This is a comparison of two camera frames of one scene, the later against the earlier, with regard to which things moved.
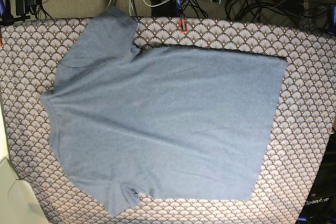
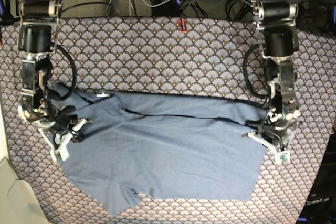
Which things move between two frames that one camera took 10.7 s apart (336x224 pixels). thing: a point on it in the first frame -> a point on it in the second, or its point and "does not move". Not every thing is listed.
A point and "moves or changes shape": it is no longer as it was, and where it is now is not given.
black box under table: (168, 9) does not move
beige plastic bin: (17, 206) does not move
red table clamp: (180, 26) does not move
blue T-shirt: (127, 123) moves or changes shape
